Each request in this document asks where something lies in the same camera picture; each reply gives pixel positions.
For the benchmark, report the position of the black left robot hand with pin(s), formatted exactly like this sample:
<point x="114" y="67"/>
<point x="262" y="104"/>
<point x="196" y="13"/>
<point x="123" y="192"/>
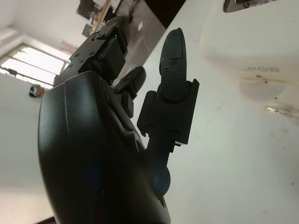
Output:
<point x="88" y="144"/>

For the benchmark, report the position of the cream toaster lever knob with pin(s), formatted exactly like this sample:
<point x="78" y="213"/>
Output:
<point x="261" y="89"/>

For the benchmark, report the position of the cream two-slot toaster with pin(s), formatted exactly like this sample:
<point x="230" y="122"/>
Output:
<point x="245" y="42"/>

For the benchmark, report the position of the silver toaster dial knob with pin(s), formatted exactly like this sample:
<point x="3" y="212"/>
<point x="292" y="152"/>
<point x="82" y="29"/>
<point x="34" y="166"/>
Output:
<point x="280" y="110"/>

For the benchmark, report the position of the bright window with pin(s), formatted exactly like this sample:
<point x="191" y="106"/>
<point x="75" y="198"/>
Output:
<point x="30" y="66"/>

